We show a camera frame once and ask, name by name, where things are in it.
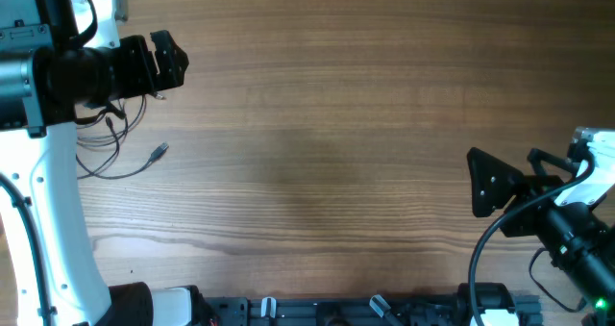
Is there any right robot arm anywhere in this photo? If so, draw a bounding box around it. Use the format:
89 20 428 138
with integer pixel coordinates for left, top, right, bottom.
467 140 614 325

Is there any right camera cable black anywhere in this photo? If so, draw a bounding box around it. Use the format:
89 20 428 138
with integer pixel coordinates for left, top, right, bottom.
468 152 595 326

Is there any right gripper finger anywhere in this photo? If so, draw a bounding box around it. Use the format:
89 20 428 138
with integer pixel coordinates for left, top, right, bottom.
466 147 526 218
527 148 578 176

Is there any camera cable black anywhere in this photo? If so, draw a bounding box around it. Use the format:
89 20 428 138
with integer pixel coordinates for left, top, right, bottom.
468 152 595 326
1 174 54 326

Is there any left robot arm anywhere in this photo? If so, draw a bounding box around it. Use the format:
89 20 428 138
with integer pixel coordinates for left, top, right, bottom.
1 0 211 325

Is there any left camera cable black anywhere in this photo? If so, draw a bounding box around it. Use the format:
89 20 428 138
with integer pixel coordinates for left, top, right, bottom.
1 174 54 326

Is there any black cable white plug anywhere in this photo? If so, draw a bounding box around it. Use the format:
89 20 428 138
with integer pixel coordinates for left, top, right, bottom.
77 95 147 180

